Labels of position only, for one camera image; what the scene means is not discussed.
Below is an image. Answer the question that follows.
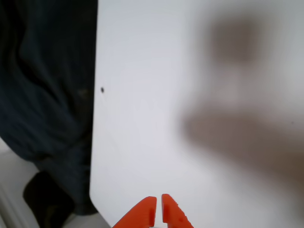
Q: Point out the person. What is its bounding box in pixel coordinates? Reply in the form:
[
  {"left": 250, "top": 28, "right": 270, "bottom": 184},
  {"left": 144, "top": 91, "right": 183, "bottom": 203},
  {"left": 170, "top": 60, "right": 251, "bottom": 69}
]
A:
[{"left": 0, "top": 0, "right": 98, "bottom": 228}]

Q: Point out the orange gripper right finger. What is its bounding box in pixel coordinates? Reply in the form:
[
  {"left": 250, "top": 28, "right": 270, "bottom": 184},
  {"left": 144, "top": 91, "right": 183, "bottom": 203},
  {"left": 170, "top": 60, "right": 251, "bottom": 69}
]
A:
[{"left": 161, "top": 193, "right": 195, "bottom": 228}]

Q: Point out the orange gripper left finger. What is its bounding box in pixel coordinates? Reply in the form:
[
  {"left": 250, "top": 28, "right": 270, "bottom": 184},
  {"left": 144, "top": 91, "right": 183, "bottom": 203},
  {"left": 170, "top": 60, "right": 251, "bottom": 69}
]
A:
[{"left": 111, "top": 196, "right": 158, "bottom": 228}]

